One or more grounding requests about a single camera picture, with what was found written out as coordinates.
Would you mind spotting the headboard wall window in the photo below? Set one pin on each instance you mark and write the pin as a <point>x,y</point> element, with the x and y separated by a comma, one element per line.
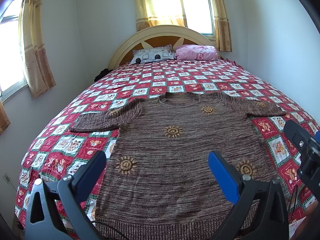
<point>199,16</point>

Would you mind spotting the black object beside bed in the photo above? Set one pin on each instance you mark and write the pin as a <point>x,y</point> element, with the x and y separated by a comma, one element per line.
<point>102,74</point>

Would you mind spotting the yellow curtain of headboard window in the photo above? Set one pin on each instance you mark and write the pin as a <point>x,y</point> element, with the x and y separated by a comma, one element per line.
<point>221,24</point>
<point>150,13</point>

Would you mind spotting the side wall window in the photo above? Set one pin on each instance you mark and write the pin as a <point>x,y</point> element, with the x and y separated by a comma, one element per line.
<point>12,62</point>

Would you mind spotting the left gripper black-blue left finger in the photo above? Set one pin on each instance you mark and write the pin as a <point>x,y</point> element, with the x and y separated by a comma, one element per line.
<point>43,220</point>

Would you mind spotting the yellow curtain right of headboard window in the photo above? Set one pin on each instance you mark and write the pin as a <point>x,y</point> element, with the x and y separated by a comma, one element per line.
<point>221,24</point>

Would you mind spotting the pink pillow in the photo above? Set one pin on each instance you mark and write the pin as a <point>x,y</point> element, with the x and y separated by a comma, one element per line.
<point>196,52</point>

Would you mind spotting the red white checkered quilt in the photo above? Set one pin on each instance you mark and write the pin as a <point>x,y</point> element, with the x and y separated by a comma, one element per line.
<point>56,151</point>

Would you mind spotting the yellow curtain left of headboard window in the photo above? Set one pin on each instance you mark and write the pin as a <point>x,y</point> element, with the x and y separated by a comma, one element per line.
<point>150,13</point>

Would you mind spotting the brown knit sun-pattern sweater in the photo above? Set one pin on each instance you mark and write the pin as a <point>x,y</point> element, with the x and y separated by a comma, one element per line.
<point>157,183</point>

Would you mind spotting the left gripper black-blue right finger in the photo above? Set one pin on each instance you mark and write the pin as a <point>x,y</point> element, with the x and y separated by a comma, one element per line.
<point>259,208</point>

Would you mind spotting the white wall socket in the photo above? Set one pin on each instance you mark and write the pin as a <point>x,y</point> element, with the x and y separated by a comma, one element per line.
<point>6,177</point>

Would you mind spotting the cream arched wooden headboard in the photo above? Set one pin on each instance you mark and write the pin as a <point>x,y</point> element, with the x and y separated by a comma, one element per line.
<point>157,36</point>

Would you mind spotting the white grey patterned pillow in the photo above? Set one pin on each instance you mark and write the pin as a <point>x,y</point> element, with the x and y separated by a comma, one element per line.
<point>152,55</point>

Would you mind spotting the yellow side window curtain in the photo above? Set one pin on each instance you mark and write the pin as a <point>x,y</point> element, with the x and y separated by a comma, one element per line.
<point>37,71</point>

